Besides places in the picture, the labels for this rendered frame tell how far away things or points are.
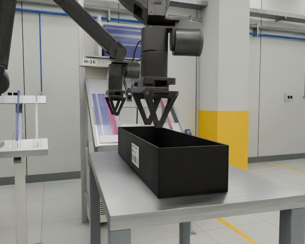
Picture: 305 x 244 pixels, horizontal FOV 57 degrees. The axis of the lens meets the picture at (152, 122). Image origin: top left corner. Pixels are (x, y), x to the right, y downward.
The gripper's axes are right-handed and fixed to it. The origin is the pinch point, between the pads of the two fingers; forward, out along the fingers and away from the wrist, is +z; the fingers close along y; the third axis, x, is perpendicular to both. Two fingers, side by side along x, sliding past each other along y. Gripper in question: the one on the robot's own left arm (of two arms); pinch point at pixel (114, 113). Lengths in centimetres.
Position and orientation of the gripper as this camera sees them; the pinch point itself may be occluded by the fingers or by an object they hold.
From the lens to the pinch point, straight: 116.2
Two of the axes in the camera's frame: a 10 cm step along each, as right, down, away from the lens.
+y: -2.8, -0.7, 9.6
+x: -9.6, 0.0, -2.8
